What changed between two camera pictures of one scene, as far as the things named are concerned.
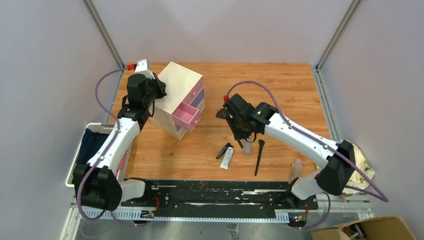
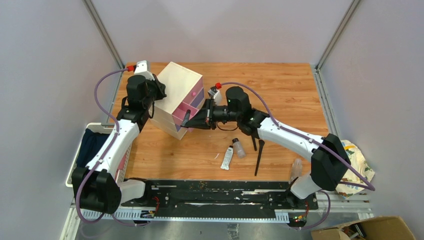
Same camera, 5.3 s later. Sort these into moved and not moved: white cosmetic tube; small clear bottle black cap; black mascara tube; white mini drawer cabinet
Moved: small clear bottle black cap; black mascara tube
Not moved: white cosmetic tube; white mini drawer cabinet
